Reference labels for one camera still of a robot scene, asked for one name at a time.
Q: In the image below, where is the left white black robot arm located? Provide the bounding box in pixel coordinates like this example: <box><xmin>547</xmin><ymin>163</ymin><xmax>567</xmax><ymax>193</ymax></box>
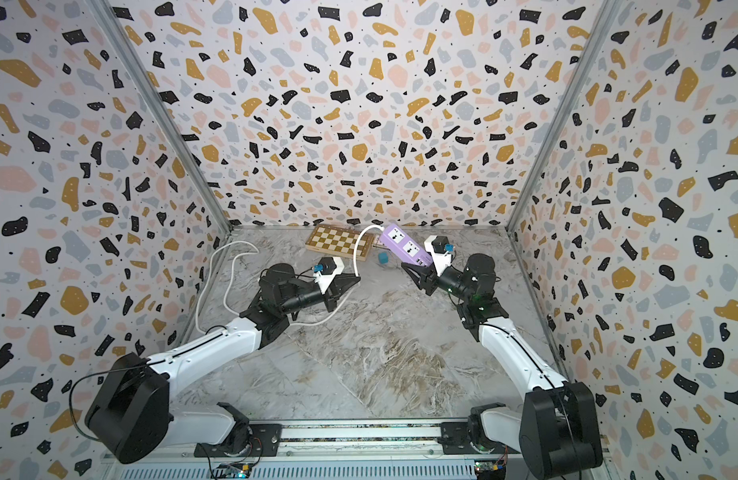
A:
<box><xmin>74</xmin><ymin>257</ymin><xmax>361</xmax><ymax>464</ymax></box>

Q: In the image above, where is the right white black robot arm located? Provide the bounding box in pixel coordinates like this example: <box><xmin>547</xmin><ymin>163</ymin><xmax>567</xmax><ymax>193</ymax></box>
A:
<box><xmin>402</xmin><ymin>252</ymin><xmax>603</xmax><ymax>479</ymax></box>

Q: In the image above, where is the green circuit board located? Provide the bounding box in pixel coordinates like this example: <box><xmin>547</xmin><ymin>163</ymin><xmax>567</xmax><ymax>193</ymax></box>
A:
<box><xmin>214</xmin><ymin>463</ymin><xmax>253</xmax><ymax>479</ymax></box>

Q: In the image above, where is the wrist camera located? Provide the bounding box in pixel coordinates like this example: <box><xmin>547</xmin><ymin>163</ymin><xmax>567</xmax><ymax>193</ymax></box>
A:
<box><xmin>424</xmin><ymin>235</ymin><xmax>455</xmax><ymax>276</ymax></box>
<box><xmin>313</xmin><ymin>256</ymin><xmax>345</xmax><ymax>290</ymax></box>

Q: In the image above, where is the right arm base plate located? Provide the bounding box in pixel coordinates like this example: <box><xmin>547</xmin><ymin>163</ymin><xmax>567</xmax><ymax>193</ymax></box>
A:
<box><xmin>437</xmin><ymin>418</ymin><xmax>518</xmax><ymax>455</ymax></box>

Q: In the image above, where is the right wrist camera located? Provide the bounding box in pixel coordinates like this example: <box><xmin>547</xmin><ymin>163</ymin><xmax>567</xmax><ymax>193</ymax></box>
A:
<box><xmin>424</xmin><ymin>235</ymin><xmax>455</xmax><ymax>276</ymax></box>

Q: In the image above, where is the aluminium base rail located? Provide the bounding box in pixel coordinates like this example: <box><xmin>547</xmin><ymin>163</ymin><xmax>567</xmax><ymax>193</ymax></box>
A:
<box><xmin>96</xmin><ymin>418</ymin><xmax>533</xmax><ymax>479</ymax></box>

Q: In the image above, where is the wooden chess board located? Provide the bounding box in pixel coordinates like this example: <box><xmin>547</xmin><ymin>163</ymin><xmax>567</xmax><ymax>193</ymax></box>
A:
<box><xmin>305</xmin><ymin>224</ymin><xmax>376</xmax><ymax>261</ymax></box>

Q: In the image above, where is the purple power strip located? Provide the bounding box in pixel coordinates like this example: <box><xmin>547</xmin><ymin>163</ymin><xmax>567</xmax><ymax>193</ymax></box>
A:
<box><xmin>380</xmin><ymin>224</ymin><xmax>433</xmax><ymax>266</ymax></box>

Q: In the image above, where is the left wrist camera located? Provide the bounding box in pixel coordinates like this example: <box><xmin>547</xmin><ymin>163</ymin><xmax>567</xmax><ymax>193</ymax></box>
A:
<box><xmin>313</xmin><ymin>256</ymin><xmax>345</xmax><ymax>290</ymax></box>

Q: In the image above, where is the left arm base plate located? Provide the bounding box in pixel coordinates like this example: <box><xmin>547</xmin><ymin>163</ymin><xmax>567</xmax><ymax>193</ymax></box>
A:
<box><xmin>194</xmin><ymin>423</ymin><xmax>283</xmax><ymax>461</ymax></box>

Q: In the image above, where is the white power cord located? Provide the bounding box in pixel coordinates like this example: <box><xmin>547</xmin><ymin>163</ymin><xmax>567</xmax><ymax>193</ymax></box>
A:
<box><xmin>194</xmin><ymin>226</ymin><xmax>387</xmax><ymax>328</ymax></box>

